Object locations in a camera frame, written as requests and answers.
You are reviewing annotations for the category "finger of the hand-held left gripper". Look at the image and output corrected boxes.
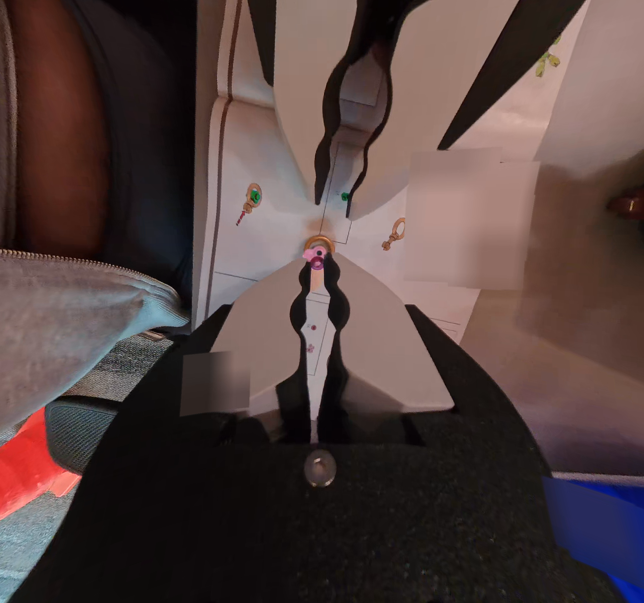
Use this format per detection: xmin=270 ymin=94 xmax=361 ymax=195
xmin=346 ymin=0 xmax=525 ymax=220
xmin=273 ymin=0 xmax=374 ymax=206

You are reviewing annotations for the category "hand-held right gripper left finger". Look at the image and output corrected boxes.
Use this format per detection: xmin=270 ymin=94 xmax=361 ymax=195
xmin=210 ymin=260 xmax=310 ymax=412

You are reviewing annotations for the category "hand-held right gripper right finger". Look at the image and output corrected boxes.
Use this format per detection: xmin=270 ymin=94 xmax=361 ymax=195
xmin=326 ymin=252 xmax=456 ymax=411

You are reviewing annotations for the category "small gold ring toy piece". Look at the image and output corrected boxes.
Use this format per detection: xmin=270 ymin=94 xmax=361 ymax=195
xmin=303 ymin=235 xmax=336 ymax=293

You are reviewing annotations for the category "white instruction booklet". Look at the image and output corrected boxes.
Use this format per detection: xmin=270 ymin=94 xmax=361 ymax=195
xmin=206 ymin=0 xmax=592 ymax=422

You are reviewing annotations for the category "person in grey jacket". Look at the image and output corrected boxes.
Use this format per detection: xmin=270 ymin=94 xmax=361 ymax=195
xmin=0 ymin=0 xmax=197 ymax=433

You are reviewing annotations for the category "black mesh chair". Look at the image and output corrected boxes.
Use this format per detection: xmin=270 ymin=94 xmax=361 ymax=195
xmin=45 ymin=396 xmax=121 ymax=474

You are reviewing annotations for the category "person's brown shirt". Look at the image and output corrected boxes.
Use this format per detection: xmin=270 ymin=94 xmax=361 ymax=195
xmin=0 ymin=0 xmax=111 ymax=259

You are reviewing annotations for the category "red plastic sheet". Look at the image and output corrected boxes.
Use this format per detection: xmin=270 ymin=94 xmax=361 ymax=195
xmin=0 ymin=407 xmax=81 ymax=519

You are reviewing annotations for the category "blue plastic box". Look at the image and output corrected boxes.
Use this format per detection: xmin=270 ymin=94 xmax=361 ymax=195
xmin=542 ymin=476 xmax=644 ymax=603

